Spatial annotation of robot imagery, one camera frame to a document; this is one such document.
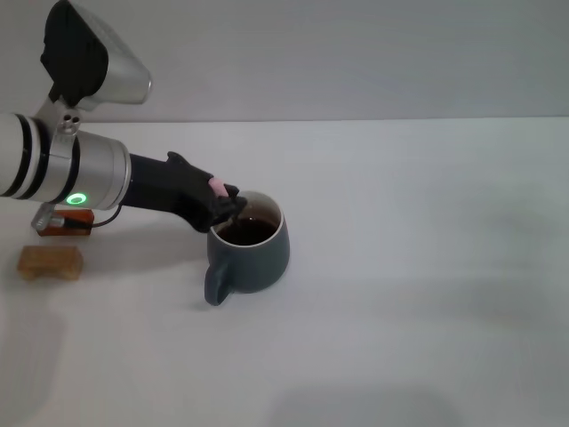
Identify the dark brown wooden block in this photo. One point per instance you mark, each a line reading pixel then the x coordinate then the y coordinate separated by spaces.
pixel 82 218

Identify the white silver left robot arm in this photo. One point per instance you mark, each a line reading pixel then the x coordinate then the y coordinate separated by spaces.
pixel 89 169

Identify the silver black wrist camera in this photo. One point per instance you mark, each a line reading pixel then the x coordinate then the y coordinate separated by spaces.
pixel 120 75

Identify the light wooden block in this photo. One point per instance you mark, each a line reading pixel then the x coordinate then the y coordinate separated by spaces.
pixel 49 262

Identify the grey ceramic cup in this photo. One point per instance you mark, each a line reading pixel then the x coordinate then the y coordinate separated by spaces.
pixel 258 267

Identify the dark brown coffee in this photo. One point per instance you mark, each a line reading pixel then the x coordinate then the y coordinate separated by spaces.
pixel 253 233

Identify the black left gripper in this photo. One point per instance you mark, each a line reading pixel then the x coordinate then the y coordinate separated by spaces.
pixel 169 187

